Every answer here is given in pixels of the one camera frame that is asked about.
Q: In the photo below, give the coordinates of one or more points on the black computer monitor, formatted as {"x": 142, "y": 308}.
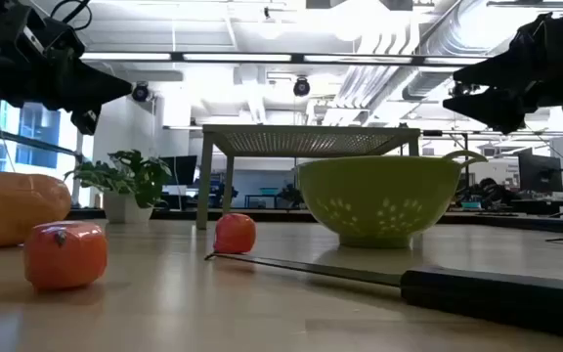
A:
{"x": 539, "y": 173}
{"x": 181, "y": 170}

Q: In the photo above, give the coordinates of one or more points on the black window railing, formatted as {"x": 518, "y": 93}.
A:
{"x": 27, "y": 143}

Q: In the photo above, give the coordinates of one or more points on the green plant in white pot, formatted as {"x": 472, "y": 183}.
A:
{"x": 130, "y": 181}

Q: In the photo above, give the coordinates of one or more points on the teal storage bin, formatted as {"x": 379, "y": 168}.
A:
{"x": 269, "y": 190}

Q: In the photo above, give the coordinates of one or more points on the orange sweet potato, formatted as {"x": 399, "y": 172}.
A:
{"x": 12, "y": 210}

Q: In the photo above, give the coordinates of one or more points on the black ceiling camera rig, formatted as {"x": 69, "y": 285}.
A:
{"x": 462, "y": 89}

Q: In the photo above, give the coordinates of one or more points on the green colander bowl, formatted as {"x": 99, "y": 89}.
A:
{"x": 379, "y": 195}

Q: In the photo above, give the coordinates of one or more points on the person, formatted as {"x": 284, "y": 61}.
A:
{"x": 489, "y": 191}

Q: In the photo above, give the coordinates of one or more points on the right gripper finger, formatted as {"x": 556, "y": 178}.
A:
{"x": 499, "y": 72}
{"x": 496, "y": 110}

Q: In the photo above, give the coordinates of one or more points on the round black ceiling camera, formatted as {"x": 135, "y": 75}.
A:
{"x": 141, "y": 93}
{"x": 301, "y": 88}

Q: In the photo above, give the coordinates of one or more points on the dark office desk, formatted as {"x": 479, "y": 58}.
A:
{"x": 545, "y": 205}

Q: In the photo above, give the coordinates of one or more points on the pale green perforated shelf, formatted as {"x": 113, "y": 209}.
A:
{"x": 306, "y": 142}

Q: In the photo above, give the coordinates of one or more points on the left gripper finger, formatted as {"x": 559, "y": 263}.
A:
{"x": 96, "y": 82}
{"x": 96, "y": 99}

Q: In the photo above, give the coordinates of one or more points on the long ceiling light bar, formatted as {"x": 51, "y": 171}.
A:
{"x": 237, "y": 57}

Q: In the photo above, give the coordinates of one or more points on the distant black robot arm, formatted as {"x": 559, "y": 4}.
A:
{"x": 289, "y": 195}

